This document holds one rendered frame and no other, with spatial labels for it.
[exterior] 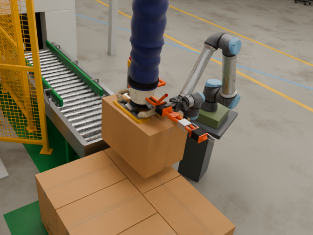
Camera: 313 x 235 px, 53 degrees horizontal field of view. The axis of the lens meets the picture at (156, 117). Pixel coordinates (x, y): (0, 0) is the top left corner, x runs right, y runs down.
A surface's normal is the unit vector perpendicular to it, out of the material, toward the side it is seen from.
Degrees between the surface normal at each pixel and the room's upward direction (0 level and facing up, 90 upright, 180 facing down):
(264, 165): 0
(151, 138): 89
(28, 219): 0
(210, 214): 0
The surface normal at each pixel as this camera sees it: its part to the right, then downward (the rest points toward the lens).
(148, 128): 0.10, -0.83
